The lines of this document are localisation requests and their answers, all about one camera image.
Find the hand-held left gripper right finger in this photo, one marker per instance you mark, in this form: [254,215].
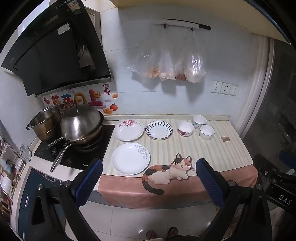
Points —
[209,183]

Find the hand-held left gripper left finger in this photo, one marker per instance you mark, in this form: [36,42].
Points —
[89,183]

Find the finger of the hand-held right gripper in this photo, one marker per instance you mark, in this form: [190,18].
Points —
[288,158]
[263,164]

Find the white bowl with dark rim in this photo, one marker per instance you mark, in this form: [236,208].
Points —
[207,132]

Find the blue striped white plate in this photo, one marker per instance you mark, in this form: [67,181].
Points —
[159,130]

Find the black gas stove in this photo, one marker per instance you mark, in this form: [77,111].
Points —
[94,153]

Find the striped cat print table cloth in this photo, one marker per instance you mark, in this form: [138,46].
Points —
[208,150]

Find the white plate with grey flower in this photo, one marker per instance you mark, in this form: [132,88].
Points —
[129,160]

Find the blue lower cabinet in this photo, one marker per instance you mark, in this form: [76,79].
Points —
[30,183]

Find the white bowl with red flowers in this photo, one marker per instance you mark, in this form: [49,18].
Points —
[185,128]

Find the stainless steel wok lid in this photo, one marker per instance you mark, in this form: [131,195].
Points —
[79,122]

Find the person's right foot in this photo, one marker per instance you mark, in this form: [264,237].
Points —
[172,233]

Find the person's foot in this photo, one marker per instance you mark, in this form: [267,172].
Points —
[151,235]
[172,233]

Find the white bowl with blue dots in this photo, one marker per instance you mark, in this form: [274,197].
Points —
[198,121]

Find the white plate with pink flowers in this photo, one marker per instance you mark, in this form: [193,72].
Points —
[129,132]

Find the stainless steel pot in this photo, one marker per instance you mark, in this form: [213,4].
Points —
[44,122]

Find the person's left foot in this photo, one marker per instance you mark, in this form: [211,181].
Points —
[151,235]

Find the cluttered dish rack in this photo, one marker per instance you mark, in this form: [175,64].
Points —
[9,166]

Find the clear plastic bag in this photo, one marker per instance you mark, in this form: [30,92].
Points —
[195,69]
[148,67]
[166,69]
[181,75]

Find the black range hood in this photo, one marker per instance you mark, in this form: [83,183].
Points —
[53,51]

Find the white door frame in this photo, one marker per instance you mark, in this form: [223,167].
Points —
[261,92]

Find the white wall socket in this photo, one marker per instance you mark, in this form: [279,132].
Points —
[216,87]
[234,90]
[225,88]

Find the group of colourful wall stickers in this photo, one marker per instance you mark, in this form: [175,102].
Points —
[76,97]

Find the beige wall cabinet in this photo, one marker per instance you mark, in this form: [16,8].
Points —
[208,14]

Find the white wall hook rail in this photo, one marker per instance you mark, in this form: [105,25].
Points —
[180,23]

